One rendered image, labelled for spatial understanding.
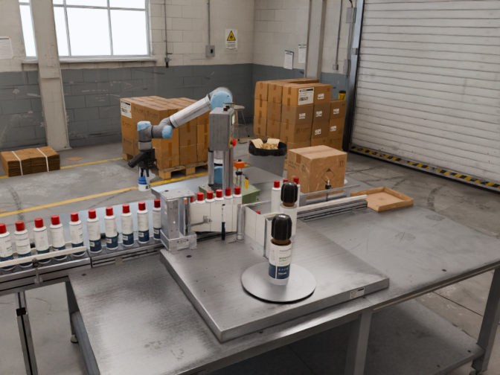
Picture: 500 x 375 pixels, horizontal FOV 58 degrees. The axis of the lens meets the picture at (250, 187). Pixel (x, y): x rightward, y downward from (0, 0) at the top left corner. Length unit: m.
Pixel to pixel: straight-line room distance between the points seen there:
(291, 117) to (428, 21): 2.17
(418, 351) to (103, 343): 1.74
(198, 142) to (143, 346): 4.56
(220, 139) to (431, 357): 1.63
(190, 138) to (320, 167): 3.31
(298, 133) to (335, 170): 3.30
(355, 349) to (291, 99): 4.47
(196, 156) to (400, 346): 4.03
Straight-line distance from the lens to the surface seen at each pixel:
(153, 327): 1.75
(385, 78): 6.98
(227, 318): 1.68
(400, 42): 6.85
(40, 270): 2.13
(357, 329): 2.01
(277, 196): 2.45
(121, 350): 1.66
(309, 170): 2.80
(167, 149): 5.78
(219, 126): 2.21
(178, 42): 8.31
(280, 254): 1.78
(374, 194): 3.12
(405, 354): 2.74
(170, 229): 2.08
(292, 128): 6.15
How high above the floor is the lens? 1.87
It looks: 20 degrees down
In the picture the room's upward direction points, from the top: 2 degrees clockwise
